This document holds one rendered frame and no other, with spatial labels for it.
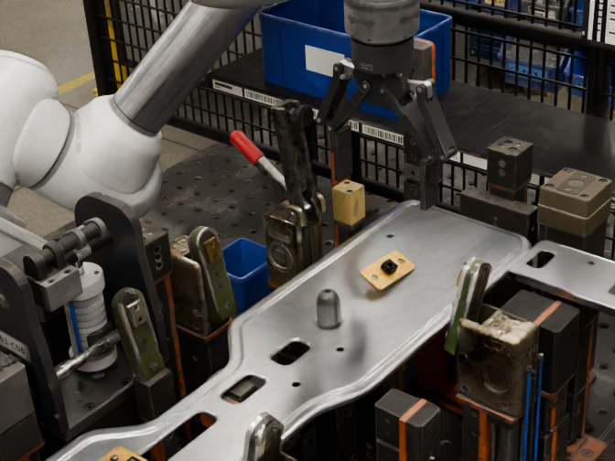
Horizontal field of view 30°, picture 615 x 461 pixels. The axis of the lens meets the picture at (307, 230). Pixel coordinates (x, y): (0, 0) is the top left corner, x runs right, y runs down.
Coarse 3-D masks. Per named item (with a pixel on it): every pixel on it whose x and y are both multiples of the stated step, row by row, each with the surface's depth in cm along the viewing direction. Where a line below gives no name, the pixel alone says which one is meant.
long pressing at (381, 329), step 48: (384, 240) 163; (432, 240) 162; (480, 240) 161; (528, 240) 162; (288, 288) 153; (336, 288) 153; (384, 288) 152; (432, 288) 151; (240, 336) 144; (288, 336) 144; (336, 336) 143; (384, 336) 143; (432, 336) 143; (288, 384) 136; (336, 384) 135; (96, 432) 130; (144, 432) 129; (240, 432) 129; (288, 432) 129
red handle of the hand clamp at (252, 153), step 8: (232, 136) 161; (240, 136) 161; (232, 144) 162; (240, 144) 161; (248, 144) 160; (248, 152) 160; (256, 152) 160; (248, 160) 161; (256, 160) 160; (264, 160) 160; (264, 168) 160; (272, 168) 160; (264, 176) 160; (272, 176) 159; (280, 176) 160; (280, 184) 159; (280, 192) 160; (304, 200) 159
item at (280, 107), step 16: (272, 112) 152; (288, 112) 152; (304, 112) 150; (288, 128) 152; (304, 128) 155; (288, 144) 153; (304, 144) 155; (288, 160) 154; (304, 160) 156; (288, 176) 156; (304, 176) 158; (288, 192) 157; (304, 192) 159; (304, 208) 157
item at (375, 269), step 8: (384, 256) 155; (392, 256) 156; (400, 256) 156; (376, 264) 153; (384, 264) 152; (392, 264) 153; (400, 264) 155; (408, 264) 155; (368, 272) 152; (376, 272) 152; (384, 272) 153; (392, 272) 153; (400, 272) 154; (408, 272) 155; (368, 280) 151; (376, 280) 151; (384, 280) 152; (392, 280) 152; (376, 288) 150
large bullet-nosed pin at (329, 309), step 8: (328, 288) 144; (320, 296) 143; (328, 296) 143; (336, 296) 144; (320, 304) 143; (328, 304) 143; (336, 304) 144; (320, 312) 144; (328, 312) 144; (336, 312) 144; (320, 320) 145; (328, 320) 144; (336, 320) 144; (328, 328) 145
